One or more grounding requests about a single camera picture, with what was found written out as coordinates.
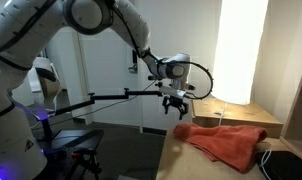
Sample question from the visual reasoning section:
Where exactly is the white lamp cord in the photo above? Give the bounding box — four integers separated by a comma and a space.
216, 101, 229, 127

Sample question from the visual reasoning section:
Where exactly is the white charging cable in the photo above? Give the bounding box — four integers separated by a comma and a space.
258, 145, 274, 180

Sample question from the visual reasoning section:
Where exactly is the thin black camera cable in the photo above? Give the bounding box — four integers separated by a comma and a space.
70, 80, 158, 120

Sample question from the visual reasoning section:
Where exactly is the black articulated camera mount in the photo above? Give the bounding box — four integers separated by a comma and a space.
40, 79, 165, 141

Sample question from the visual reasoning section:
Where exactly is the tall white floor lamp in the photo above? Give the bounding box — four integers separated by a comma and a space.
210, 0, 269, 106

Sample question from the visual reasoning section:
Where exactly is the black bag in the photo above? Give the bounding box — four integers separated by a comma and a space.
255, 149, 302, 180

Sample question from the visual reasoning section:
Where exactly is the black workbench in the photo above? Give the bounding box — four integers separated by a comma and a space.
34, 128, 105, 180

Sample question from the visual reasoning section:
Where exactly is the white chair with black trim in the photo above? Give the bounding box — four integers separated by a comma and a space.
27, 56, 63, 113

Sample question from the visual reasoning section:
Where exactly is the white door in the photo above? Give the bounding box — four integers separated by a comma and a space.
70, 26, 142, 128

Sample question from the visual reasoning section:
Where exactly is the black stereo camera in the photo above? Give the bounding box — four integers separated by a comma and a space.
147, 74, 165, 82

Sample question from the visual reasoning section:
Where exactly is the red clamp handle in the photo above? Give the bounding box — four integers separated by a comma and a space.
70, 151, 84, 159

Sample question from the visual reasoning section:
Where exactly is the wooden shelf unit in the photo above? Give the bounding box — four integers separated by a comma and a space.
279, 46, 302, 167

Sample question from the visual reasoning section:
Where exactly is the black corrugated cable hose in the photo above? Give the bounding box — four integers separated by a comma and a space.
105, 0, 215, 101

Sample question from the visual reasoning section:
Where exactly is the low wooden box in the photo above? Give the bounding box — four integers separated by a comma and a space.
190, 96, 284, 139

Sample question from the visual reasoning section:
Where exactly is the cardboard box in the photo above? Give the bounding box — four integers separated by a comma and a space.
39, 78, 62, 100

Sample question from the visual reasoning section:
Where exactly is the orange towel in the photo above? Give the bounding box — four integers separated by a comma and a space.
172, 122, 269, 174

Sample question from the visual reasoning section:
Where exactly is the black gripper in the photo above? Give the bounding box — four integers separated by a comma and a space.
161, 95, 190, 121

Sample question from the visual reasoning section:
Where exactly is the door handle with lock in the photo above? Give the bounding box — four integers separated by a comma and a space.
128, 49, 139, 75

